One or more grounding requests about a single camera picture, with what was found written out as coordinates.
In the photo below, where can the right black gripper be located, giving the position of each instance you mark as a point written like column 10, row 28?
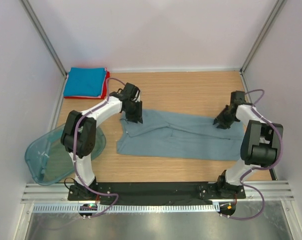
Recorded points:
column 223, row 124

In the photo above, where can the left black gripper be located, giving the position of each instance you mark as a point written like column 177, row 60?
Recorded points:
column 137, row 116

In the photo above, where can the grey-blue t shirt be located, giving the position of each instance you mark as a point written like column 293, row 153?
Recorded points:
column 177, row 135

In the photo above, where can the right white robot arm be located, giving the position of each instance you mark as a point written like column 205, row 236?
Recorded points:
column 261, row 147

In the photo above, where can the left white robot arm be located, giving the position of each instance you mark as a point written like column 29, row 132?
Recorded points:
column 79, row 136

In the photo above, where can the folded red t shirt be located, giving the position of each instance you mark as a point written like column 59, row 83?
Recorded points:
column 105, row 82

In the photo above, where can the folded blue t shirt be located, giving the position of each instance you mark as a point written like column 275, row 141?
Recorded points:
column 85, row 82

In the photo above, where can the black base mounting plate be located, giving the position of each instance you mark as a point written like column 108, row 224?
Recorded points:
column 169, row 193

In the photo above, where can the translucent teal plastic basket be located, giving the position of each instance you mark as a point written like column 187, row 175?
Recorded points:
column 49, row 162

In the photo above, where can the aluminium extrusion rail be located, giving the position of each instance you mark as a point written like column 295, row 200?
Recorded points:
column 275, row 190

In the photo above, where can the slotted grey cable duct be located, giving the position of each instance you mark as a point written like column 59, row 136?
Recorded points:
column 82, row 208

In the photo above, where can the right aluminium frame post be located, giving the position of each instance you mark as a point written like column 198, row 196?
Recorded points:
column 270, row 20

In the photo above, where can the aluminium frame post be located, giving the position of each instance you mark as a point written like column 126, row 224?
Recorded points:
column 270, row 20
column 42, row 34

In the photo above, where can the left aluminium frame post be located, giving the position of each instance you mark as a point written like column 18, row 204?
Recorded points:
column 42, row 34

